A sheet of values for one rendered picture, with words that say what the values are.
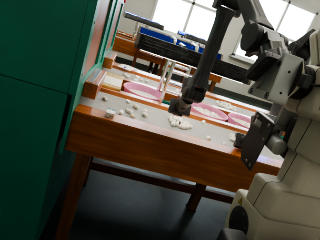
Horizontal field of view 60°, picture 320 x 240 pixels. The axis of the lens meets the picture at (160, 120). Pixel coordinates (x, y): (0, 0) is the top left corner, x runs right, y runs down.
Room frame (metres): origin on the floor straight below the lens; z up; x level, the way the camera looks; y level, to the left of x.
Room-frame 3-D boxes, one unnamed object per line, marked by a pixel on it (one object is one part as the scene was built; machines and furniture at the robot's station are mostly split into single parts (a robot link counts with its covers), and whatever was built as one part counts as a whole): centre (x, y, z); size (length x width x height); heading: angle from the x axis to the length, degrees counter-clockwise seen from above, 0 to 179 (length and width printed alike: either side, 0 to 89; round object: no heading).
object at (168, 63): (1.90, 0.02, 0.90); 0.20 x 0.19 x 0.45; 100
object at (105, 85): (1.64, 0.37, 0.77); 0.33 x 0.15 x 0.01; 10
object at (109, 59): (1.96, 0.48, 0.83); 0.30 x 0.06 x 0.07; 10
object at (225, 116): (1.75, -0.28, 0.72); 0.27 x 0.27 x 0.10
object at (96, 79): (1.29, 0.36, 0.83); 0.30 x 0.06 x 0.07; 10
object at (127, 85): (1.67, 0.15, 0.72); 0.27 x 0.27 x 0.10
